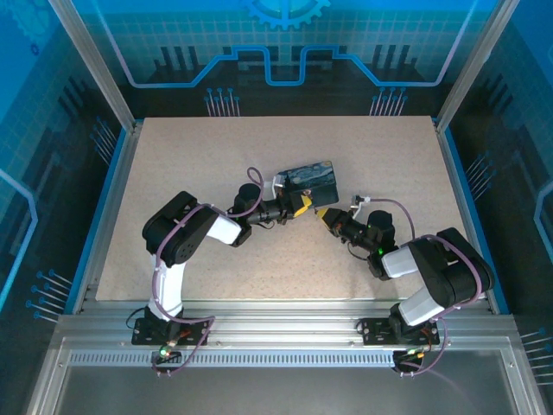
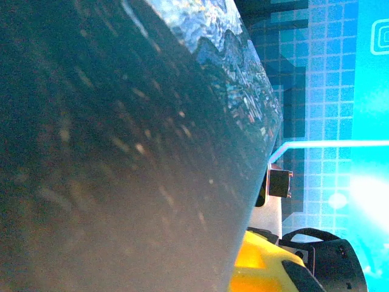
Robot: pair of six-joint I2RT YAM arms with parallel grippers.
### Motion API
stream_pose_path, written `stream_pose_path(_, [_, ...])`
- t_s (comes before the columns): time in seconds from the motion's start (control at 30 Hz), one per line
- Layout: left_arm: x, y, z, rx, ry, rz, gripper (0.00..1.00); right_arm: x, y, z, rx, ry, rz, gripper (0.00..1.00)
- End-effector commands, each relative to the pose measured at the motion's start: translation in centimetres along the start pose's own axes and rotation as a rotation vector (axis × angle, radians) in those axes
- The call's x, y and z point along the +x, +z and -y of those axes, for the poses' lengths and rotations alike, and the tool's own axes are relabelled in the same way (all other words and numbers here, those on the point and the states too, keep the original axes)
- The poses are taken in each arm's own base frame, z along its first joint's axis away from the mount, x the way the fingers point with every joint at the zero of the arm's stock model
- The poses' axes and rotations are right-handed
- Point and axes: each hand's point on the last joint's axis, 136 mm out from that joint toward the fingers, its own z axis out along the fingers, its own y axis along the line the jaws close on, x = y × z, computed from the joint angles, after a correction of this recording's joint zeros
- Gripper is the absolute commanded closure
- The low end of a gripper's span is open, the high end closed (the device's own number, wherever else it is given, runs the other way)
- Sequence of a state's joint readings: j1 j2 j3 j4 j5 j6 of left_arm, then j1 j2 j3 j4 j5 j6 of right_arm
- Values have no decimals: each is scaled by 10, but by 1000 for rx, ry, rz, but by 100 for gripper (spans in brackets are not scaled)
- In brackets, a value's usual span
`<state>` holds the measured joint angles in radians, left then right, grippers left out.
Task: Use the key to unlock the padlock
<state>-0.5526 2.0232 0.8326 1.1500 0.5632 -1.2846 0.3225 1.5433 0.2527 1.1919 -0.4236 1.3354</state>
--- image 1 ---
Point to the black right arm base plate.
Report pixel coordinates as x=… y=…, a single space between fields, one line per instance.
x=373 y=333

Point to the blue table edge strip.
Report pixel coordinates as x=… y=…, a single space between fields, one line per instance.
x=98 y=216
x=475 y=216

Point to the grey metal lower panel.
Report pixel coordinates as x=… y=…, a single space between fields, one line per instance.
x=281 y=389

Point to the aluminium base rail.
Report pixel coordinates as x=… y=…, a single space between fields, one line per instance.
x=281 y=324

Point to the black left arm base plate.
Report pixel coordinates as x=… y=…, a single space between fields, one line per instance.
x=201 y=337

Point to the aluminium table side rail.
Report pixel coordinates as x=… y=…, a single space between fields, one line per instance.
x=111 y=216
x=465 y=216

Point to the aluminium frame post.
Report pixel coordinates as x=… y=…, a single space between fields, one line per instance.
x=473 y=65
x=97 y=65

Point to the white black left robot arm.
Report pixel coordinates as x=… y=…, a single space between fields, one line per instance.
x=168 y=289

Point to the blue starry night box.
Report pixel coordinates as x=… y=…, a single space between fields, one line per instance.
x=315 y=177

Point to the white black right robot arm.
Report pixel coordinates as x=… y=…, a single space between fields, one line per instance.
x=415 y=309

